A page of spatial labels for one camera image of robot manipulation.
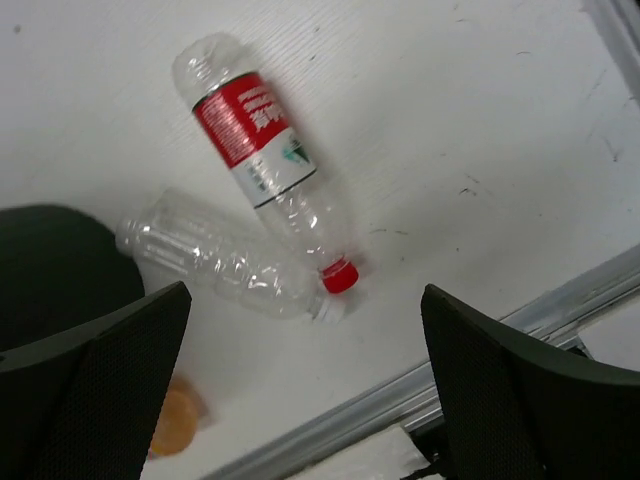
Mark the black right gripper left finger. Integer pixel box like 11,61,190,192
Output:
1,282,191,479

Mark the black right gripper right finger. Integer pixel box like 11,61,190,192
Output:
421,284,639,479

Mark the clear unlabelled plastic bottle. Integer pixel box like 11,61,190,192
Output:
115,189,346,323

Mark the red label plastic bottle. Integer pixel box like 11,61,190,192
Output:
172,33,359,294

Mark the black ribbed waste bin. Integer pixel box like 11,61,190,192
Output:
1,204,145,351

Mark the orange juice bottle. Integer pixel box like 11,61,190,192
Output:
147,375,208,459

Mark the aluminium table edge rail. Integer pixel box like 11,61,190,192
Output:
209,247,639,480

